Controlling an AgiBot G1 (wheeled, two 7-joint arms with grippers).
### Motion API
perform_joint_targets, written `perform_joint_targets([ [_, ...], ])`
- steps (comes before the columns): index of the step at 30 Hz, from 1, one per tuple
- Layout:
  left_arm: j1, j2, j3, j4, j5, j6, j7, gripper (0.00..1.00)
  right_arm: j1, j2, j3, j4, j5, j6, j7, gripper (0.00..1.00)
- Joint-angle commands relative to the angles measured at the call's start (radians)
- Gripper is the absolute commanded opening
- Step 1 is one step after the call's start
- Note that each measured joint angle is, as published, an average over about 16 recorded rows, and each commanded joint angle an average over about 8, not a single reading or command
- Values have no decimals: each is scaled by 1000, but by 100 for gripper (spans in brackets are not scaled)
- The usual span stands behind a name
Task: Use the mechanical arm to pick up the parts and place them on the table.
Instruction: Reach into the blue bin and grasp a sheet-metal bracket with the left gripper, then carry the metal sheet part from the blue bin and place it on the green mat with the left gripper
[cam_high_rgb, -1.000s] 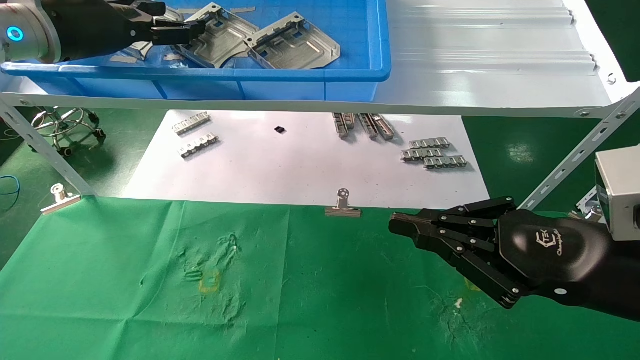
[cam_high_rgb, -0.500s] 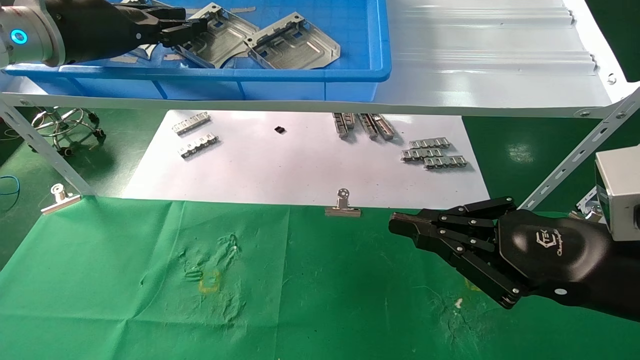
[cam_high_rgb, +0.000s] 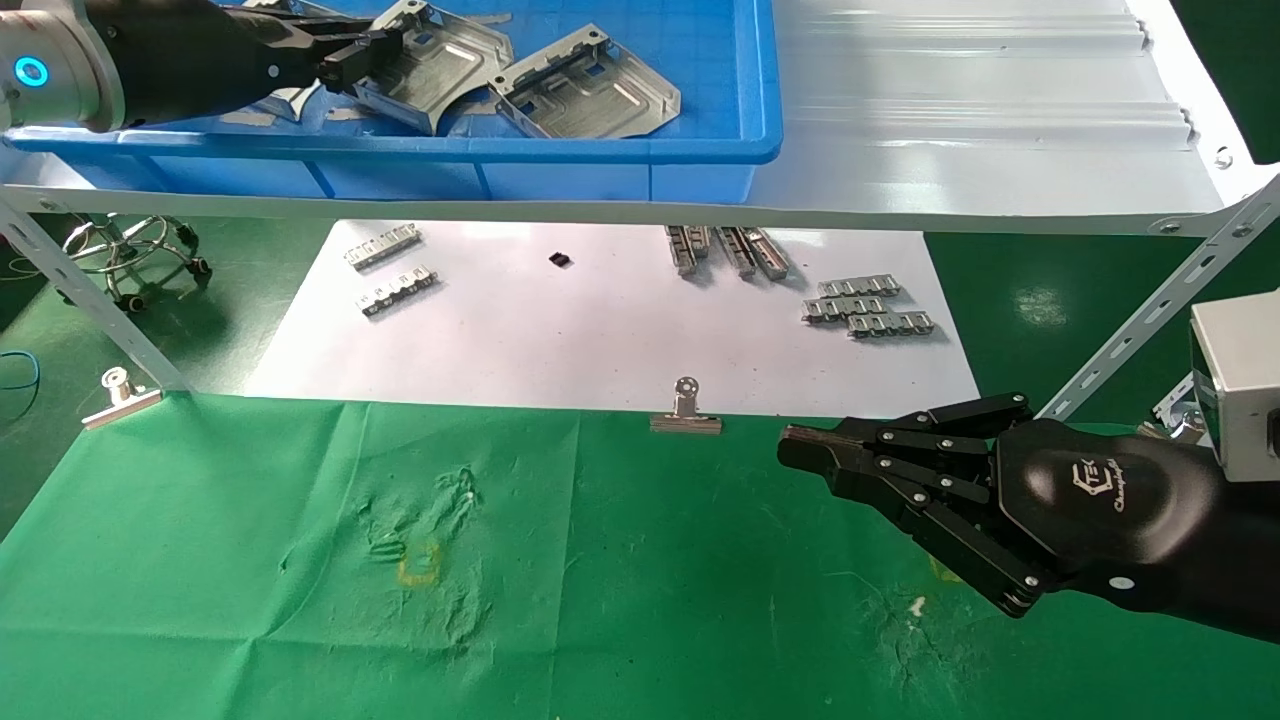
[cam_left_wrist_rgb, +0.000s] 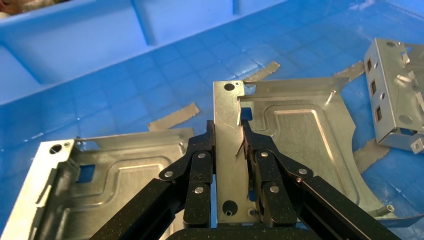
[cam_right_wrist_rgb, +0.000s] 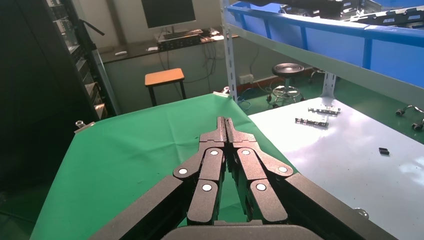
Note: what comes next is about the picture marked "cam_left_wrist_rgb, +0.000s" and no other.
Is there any grey tape strip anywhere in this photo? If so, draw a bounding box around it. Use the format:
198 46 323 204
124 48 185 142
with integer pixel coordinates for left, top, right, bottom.
244 60 281 82
352 139 391 175
333 60 367 82
147 102 201 133

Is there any blue plastic bin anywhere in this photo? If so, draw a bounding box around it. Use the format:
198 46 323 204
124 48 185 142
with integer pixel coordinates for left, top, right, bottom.
0 0 424 240

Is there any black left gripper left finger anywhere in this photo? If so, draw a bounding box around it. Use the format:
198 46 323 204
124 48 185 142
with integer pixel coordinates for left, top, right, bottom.
89 119 217 240

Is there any stamped sheet metal bracket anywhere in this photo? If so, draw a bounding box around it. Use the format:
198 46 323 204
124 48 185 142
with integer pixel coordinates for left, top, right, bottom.
212 76 424 229
363 37 424 155
0 128 196 240

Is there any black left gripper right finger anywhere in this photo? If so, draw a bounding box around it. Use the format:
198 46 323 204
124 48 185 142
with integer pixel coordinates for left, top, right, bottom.
241 119 402 240

